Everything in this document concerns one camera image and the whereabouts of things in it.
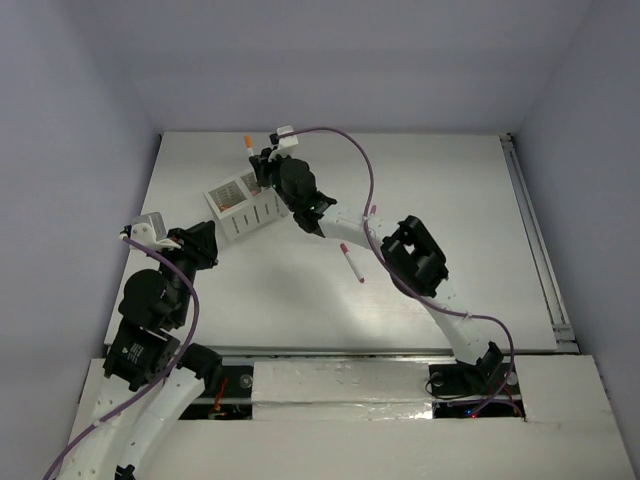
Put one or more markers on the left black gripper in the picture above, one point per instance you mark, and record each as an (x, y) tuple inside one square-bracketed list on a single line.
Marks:
[(198, 240)]

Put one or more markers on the aluminium rail front edge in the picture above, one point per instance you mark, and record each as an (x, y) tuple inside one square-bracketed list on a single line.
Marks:
[(315, 352)]

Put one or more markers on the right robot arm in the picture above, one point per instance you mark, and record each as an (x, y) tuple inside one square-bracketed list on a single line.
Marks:
[(409, 253)]

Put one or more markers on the pink capped white marker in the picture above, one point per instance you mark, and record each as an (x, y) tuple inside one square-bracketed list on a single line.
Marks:
[(352, 264)]

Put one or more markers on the white foam base cover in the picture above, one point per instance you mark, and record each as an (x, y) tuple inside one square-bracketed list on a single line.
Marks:
[(353, 420)]

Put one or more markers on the white two-compartment slotted holder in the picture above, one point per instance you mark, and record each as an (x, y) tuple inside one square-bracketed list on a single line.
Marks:
[(247, 213)]

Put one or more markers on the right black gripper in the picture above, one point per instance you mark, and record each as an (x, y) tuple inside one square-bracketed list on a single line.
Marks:
[(263, 165)]

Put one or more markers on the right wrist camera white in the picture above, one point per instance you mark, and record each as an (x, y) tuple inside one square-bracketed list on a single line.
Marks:
[(283, 141)]

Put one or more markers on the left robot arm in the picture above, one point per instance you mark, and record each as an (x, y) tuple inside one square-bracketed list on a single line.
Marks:
[(144, 353)]

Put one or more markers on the aluminium rail edge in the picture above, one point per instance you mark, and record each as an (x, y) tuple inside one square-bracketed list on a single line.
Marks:
[(315, 352), (566, 342)]

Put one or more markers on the orange capped white marker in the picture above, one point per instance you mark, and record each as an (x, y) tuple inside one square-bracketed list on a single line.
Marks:
[(249, 146)]

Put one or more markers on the aluminium rail right edge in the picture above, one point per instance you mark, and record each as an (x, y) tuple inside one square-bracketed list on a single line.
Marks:
[(566, 342)]

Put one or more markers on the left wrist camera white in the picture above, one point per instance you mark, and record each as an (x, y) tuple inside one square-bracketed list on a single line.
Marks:
[(149, 231)]

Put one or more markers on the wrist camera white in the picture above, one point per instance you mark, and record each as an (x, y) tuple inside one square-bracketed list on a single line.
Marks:
[(283, 141), (149, 231)]

